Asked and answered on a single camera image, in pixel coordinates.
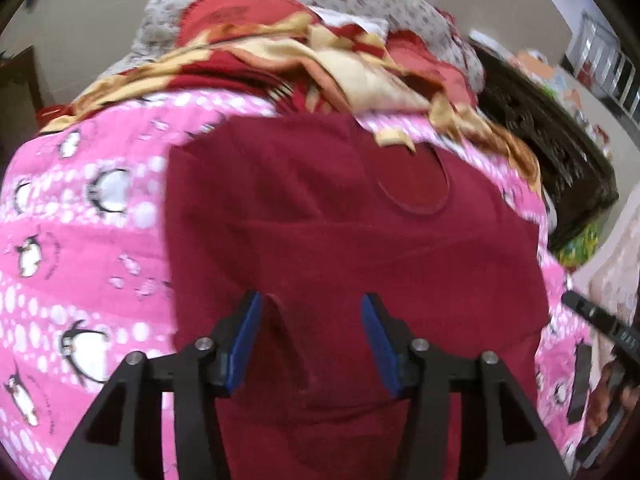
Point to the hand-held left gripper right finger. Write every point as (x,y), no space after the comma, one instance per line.
(382,345)

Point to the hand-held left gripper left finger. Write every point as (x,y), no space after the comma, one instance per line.
(247,340)

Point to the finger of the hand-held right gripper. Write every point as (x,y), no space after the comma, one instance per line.
(605,321)
(602,435)

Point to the dark red sweatshirt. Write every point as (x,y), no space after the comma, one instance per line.
(325,220)

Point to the black phone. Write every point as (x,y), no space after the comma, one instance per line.
(580,385)

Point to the pale patterned cloth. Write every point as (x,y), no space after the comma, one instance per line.
(615,260)

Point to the green patterned mat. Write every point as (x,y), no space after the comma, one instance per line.
(580,245)

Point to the pink penguin print blanket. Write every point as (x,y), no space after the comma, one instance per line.
(75,240)

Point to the dark carved wooden cabinet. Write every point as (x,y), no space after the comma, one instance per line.
(540,125)

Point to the white framed window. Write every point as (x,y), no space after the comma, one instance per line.
(602,62)

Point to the red and yellow blanket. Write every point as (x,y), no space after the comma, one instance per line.
(340,67)

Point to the small red cloth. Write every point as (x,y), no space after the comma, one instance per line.
(50,114)

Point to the white pillow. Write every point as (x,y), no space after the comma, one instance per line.
(360,22)

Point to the dark wooden table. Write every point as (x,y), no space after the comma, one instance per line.
(22,85)

